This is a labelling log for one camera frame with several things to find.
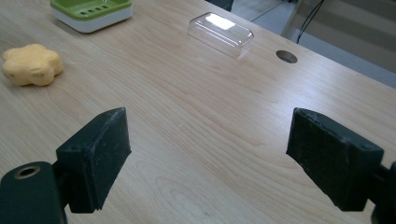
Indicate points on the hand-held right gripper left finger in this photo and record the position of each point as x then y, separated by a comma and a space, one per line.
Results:
93, 161

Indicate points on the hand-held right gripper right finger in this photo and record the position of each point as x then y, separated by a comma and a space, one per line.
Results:
333, 161

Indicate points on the yellow flower-shaped soap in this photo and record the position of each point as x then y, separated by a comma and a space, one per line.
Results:
31, 64

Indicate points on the green and white soap dish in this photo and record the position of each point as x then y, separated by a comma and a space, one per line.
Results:
91, 12

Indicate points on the clear plastic lid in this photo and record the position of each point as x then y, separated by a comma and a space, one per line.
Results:
221, 33

